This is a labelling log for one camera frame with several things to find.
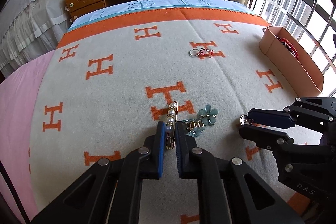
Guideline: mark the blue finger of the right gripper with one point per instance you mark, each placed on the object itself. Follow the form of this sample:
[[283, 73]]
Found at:
[[273, 118], [265, 138]]

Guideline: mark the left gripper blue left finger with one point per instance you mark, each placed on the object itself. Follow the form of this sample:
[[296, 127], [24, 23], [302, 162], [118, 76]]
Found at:
[[158, 150]]

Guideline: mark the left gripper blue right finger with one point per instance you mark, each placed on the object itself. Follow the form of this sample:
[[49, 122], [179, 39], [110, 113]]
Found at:
[[183, 145]]

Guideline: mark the blue flower pearl brooch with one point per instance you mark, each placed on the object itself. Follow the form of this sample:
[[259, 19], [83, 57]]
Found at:
[[194, 127]]

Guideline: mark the silver ring red charm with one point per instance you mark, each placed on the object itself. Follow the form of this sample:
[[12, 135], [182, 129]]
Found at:
[[201, 52]]

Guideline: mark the white pearl bracelet gold charm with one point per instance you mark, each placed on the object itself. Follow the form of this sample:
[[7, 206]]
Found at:
[[244, 119]]

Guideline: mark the pink rectangular storage box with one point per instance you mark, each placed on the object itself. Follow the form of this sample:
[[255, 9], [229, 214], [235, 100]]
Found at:
[[295, 64]]

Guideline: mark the orange grey H blanket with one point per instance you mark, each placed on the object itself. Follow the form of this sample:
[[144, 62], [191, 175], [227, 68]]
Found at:
[[109, 83]]

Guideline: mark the metal window grille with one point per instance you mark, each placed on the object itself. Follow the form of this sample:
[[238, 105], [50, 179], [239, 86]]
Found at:
[[312, 24]]

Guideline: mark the blue white tree sheet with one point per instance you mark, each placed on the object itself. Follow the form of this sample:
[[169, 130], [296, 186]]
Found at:
[[144, 5]]

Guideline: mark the pink bed sheet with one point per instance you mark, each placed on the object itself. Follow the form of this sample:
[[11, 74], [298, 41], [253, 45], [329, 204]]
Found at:
[[18, 96]]

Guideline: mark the white lace covered furniture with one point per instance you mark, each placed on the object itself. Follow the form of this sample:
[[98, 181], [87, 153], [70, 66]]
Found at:
[[29, 29]]

